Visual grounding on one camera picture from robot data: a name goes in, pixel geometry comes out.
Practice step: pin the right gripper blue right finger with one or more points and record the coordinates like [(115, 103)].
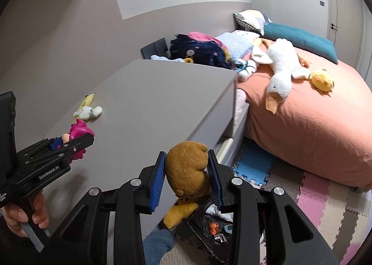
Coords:
[(214, 174)]

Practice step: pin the yellow chick plush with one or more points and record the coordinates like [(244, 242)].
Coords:
[(322, 81)]

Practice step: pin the teal long cushion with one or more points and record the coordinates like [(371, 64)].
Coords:
[(302, 39)]

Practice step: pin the white door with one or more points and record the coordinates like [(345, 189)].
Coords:
[(347, 30)]

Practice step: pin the black wall socket panel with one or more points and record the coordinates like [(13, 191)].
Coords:
[(158, 48)]

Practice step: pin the navy patterned blanket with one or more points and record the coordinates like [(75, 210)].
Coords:
[(198, 52)]

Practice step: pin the brown bear plush toy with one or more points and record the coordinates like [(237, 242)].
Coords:
[(185, 166)]

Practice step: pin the small white dog plush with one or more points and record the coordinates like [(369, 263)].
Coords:
[(88, 113)]

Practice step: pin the person's left hand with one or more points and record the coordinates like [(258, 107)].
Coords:
[(14, 215)]

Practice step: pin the small orange plush on bed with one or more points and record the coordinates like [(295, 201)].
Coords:
[(304, 62)]

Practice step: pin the colourful foam floor mat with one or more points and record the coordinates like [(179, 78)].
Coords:
[(341, 214)]

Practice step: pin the pink doll toy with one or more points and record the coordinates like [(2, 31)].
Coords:
[(78, 129)]

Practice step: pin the grey dresser cabinet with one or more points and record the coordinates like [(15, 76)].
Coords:
[(148, 107)]

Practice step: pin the large white goose plush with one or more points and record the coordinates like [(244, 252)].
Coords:
[(286, 65)]

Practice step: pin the light blue knit blanket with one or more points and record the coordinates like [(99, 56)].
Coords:
[(238, 42)]

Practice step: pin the black trash bin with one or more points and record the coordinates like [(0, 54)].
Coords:
[(210, 229)]

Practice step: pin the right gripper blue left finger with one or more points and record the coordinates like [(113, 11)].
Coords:
[(156, 181)]

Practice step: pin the bed with orange sheet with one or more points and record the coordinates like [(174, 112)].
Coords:
[(327, 135)]

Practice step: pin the pink cloth on pile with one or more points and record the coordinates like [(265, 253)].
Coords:
[(203, 37)]

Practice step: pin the yellow bear plush in drawer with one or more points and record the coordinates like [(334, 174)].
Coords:
[(182, 209)]

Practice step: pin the person's blue jeans legs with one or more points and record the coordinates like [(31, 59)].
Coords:
[(157, 244)]

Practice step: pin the white checkered pillow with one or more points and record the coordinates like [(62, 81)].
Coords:
[(252, 20)]

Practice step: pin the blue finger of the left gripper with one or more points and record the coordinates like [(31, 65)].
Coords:
[(77, 146), (57, 143)]

